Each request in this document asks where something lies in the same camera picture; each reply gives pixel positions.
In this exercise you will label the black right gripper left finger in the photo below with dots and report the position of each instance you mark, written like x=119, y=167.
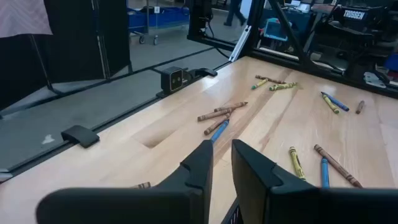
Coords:
x=155, y=205

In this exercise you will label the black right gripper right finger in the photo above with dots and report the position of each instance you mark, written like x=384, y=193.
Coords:
x=311, y=207

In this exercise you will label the blue crayon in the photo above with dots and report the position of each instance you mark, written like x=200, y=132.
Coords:
x=325, y=172
x=337, y=102
x=220, y=131

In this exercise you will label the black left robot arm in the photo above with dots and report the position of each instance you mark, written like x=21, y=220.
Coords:
x=354, y=15

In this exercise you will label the black plastic basket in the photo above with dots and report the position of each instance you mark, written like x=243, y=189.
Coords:
x=230, y=215

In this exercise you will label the black table clamp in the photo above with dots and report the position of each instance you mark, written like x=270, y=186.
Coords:
x=79, y=136
x=205, y=72

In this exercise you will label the silver aluminium bar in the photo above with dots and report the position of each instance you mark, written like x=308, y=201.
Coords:
x=240, y=43

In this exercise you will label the teal box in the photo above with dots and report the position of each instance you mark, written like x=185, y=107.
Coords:
x=275, y=29

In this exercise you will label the black partition panel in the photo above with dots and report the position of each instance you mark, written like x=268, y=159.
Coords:
x=77, y=37

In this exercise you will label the blue cart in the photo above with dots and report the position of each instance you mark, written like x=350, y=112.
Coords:
x=161, y=18

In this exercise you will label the person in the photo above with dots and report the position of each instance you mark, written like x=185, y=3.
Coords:
x=234, y=11

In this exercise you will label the pink patterned cloth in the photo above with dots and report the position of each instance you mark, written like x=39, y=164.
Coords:
x=21, y=15

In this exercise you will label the black metal table frame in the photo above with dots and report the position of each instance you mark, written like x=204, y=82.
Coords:
x=288, y=31

